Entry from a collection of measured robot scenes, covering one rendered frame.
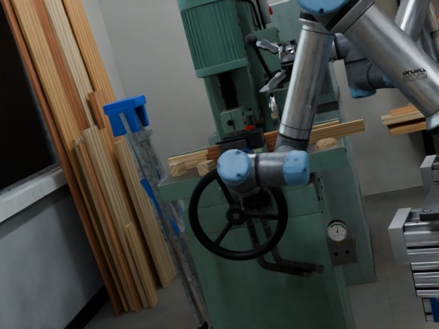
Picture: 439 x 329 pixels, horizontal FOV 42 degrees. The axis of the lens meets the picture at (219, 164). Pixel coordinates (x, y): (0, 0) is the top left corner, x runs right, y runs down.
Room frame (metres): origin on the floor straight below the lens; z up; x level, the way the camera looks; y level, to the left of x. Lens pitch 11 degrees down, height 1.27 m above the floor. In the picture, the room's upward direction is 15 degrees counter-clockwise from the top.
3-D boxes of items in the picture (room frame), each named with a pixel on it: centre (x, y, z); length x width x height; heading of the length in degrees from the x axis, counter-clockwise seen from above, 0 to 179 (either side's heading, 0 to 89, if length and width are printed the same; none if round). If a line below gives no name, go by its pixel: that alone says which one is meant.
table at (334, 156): (1.82, -0.10, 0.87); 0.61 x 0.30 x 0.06; 78
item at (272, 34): (2.11, -0.28, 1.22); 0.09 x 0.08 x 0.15; 168
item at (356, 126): (1.91, -0.21, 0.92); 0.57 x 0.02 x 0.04; 78
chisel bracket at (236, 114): (1.95, -0.09, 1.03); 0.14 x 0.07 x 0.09; 168
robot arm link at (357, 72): (1.66, -0.47, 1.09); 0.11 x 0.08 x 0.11; 23
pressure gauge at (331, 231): (1.67, -0.30, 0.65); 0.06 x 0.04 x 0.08; 78
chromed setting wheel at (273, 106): (2.04, -0.24, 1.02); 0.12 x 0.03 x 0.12; 168
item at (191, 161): (1.95, -0.12, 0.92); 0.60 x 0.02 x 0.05; 78
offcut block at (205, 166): (1.83, 0.04, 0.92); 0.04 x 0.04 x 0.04; 52
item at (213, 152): (1.84, -0.10, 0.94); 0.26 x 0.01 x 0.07; 78
